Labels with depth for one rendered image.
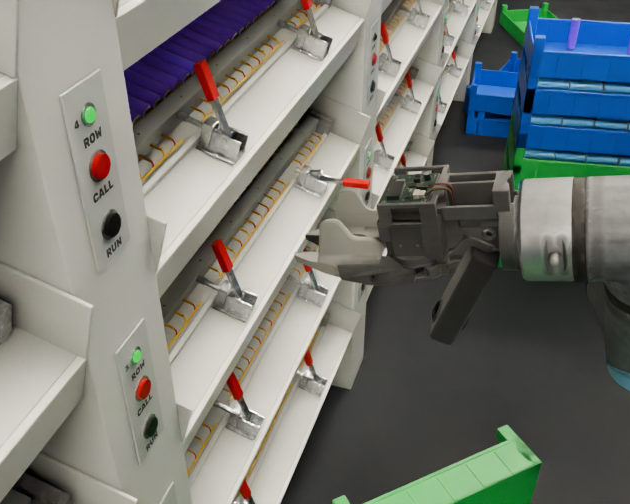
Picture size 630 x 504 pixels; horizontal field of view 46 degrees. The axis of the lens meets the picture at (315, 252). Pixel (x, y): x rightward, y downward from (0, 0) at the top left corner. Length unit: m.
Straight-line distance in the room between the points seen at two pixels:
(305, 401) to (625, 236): 0.73
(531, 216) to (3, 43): 0.42
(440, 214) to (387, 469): 0.77
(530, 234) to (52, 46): 0.39
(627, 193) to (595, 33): 1.17
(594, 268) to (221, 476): 0.49
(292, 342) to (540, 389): 0.64
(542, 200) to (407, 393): 0.89
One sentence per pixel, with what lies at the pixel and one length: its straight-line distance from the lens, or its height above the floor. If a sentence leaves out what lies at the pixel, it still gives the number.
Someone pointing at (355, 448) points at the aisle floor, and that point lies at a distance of 1.39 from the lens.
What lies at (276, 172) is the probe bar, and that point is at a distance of 0.99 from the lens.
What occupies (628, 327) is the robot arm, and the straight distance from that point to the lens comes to 0.70.
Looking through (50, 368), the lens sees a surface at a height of 0.74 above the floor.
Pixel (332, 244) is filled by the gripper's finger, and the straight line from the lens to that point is 0.69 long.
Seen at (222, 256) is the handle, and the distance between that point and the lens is 0.77.
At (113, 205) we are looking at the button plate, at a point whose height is 0.82.
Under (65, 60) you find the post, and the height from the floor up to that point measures 0.92.
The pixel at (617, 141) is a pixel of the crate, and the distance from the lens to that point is 1.68.
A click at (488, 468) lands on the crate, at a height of 0.20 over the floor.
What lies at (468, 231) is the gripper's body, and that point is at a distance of 0.67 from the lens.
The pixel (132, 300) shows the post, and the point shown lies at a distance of 0.55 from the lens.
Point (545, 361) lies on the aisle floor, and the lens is 1.61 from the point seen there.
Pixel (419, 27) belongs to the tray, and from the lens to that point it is 1.63.
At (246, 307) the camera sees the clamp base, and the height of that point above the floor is 0.56.
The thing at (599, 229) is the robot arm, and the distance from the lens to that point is 0.63.
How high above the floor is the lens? 1.07
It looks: 36 degrees down
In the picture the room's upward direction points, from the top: straight up
